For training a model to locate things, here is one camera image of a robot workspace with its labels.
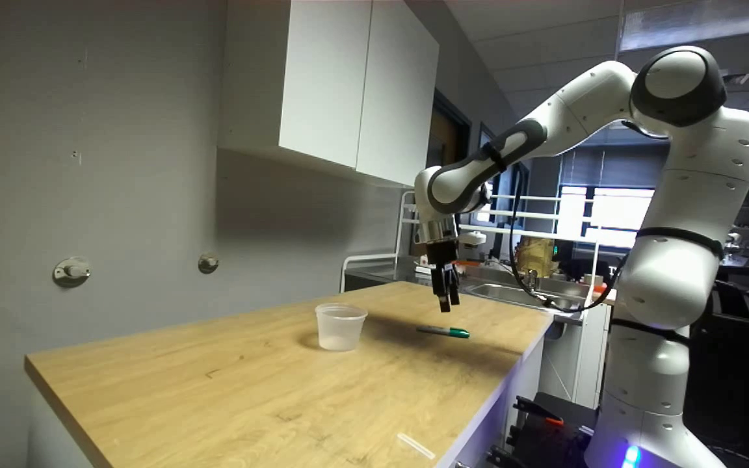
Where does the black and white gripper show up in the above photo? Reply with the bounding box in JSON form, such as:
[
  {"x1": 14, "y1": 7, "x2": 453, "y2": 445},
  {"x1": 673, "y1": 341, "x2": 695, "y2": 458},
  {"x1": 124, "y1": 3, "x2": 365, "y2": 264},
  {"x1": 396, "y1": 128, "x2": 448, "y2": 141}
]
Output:
[{"x1": 418, "y1": 206, "x2": 466, "y2": 315}]

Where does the green Sharpie marker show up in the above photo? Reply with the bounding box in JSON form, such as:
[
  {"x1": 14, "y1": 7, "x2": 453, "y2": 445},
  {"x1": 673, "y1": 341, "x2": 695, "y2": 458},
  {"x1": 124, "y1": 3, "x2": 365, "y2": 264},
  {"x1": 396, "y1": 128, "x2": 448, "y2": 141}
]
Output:
[{"x1": 414, "y1": 323, "x2": 473, "y2": 341}]

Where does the clear plastic cup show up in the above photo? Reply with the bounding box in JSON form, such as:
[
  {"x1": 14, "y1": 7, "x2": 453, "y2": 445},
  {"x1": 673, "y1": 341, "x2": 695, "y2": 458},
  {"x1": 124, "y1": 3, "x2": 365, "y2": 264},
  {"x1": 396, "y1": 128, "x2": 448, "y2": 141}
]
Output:
[{"x1": 311, "y1": 301, "x2": 370, "y2": 353}]

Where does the white metal rack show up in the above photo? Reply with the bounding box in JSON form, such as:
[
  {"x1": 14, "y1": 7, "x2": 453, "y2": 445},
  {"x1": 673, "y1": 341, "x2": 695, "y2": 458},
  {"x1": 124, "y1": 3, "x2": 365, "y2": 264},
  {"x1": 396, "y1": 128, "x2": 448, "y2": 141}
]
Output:
[{"x1": 336, "y1": 185, "x2": 621, "y2": 301}]

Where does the yellowish bag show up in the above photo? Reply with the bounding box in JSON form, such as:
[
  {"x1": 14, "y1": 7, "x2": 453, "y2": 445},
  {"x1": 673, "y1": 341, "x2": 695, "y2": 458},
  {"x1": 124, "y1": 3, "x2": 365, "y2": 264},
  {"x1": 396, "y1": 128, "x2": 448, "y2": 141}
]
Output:
[{"x1": 514, "y1": 236, "x2": 562, "y2": 280}]

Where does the black equipment with red parts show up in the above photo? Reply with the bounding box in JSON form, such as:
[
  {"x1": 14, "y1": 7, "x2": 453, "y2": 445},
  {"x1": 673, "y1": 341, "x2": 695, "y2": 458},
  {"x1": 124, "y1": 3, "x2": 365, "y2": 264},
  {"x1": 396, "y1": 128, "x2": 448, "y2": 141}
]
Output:
[{"x1": 483, "y1": 392, "x2": 604, "y2": 468}]

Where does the bright window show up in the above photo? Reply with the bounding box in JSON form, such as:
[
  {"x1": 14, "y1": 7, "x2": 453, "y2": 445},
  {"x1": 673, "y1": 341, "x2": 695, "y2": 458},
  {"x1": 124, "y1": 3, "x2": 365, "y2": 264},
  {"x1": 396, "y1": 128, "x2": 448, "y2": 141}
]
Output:
[{"x1": 553, "y1": 181, "x2": 655, "y2": 251}]

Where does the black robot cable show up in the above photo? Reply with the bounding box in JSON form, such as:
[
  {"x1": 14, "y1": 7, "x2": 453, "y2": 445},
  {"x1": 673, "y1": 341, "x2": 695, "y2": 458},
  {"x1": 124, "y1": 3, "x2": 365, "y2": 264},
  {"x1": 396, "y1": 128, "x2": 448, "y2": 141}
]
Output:
[{"x1": 508, "y1": 160, "x2": 629, "y2": 315}]

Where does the white wall cabinet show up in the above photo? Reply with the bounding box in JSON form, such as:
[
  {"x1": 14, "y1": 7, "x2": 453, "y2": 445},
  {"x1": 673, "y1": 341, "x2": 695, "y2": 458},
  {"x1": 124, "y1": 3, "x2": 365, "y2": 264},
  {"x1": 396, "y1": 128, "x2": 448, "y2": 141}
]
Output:
[{"x1": 219, "y1": 0, "x2": 443, "y2": 189}]

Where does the large grey wall knob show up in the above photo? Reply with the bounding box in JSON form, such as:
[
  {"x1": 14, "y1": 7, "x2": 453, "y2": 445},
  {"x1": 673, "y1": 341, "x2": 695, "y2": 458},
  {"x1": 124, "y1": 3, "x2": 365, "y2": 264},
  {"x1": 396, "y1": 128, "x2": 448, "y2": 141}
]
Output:
[{"x1": 50, "y1": 255, "x2": 93, "y2": 291}]

